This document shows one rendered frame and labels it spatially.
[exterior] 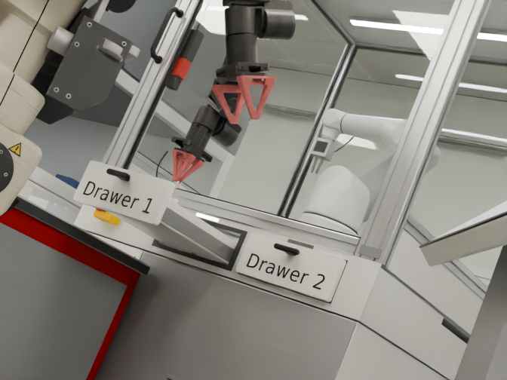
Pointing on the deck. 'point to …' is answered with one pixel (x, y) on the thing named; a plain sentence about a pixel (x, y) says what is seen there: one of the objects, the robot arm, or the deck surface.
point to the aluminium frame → (455, 285)
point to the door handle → (163, 32)
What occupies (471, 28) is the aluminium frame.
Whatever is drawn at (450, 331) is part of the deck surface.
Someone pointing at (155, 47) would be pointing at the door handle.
